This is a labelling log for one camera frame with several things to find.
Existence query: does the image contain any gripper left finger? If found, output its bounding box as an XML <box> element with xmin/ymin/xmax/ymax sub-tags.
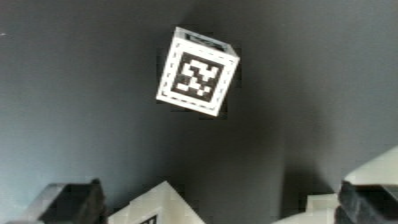
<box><xmin>22</xmin><ymin>179</ymin><xmax>109</xmax><ymax>224</ymax></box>

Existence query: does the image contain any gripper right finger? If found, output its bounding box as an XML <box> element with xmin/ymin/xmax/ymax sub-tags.
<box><xmin>335</xmin><ymin>181</ymin><xmax>398</xmax><ymax>224</ymax></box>

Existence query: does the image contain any white chair back piece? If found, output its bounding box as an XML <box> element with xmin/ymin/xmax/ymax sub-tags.
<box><xmin>109</xmin><ymin>146</ymin><xmax>398</xmax><ymax>224</ymax></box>

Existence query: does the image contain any white chair leg tagged cube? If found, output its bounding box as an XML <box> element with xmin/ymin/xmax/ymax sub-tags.
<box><xmin>157</xmin><ymin>27</ymin><xmax>241</xmax><ymax>116</ymax></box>

